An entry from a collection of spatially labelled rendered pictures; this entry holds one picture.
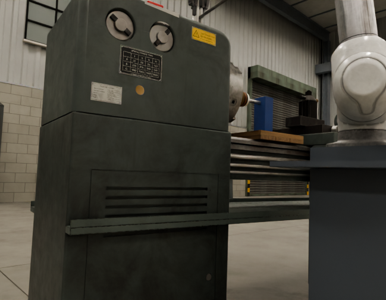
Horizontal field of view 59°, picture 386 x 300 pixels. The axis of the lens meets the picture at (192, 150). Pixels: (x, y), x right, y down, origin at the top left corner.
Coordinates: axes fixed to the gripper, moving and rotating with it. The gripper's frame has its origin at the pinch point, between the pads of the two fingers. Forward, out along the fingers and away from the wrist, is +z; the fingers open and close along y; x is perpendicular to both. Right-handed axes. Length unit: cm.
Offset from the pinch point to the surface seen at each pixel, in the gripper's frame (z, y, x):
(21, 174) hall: 80, 30, 666
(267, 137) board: 47, 36, -6
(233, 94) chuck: 30.3, 17.8, -3.3
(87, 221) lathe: 79, -47, -18
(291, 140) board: 47, 53, -6
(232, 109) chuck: 36.3, 20.1, -0.5
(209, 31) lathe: 11.9, -4.1, -14.0
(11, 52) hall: -170, -5, 665
